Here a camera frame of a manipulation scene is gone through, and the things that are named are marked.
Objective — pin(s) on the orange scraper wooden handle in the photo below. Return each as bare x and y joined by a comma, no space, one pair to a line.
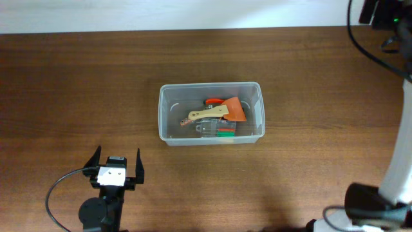
230,110

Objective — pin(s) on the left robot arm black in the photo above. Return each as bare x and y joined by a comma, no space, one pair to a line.
103,213

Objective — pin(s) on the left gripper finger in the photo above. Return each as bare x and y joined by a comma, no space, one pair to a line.
139,170
92,165

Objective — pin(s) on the right robot arm white-black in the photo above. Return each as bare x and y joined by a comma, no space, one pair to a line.
386,207

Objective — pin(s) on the small red-handled cutting pliers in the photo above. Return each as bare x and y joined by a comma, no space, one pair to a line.
213,101

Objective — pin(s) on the orange socket bit rail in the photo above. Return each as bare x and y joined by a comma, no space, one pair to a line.
185,122

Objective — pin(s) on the clear plastic container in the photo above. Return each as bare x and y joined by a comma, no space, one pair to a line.
178,100

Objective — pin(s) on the clear screwdriver bit case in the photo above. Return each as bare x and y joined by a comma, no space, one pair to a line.
216,128

